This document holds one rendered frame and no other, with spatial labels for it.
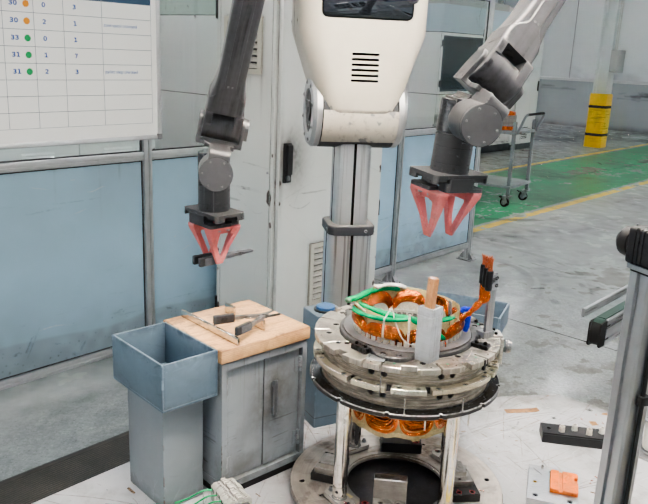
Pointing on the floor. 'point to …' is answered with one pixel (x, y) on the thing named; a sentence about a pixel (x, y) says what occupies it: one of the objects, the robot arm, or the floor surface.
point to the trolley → (513, 160)
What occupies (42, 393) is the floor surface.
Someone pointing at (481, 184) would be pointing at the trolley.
